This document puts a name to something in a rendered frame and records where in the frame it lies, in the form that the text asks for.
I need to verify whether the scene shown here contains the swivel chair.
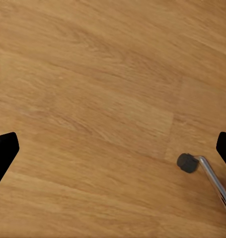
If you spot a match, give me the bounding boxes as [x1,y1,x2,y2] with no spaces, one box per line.
[177,153,226,210]

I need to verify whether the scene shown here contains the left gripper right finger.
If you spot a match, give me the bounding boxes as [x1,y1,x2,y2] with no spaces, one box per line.
[216,132,226,163]

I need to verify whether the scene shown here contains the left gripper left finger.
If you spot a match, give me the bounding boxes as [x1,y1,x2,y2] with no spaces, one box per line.
[0,132,19,181]

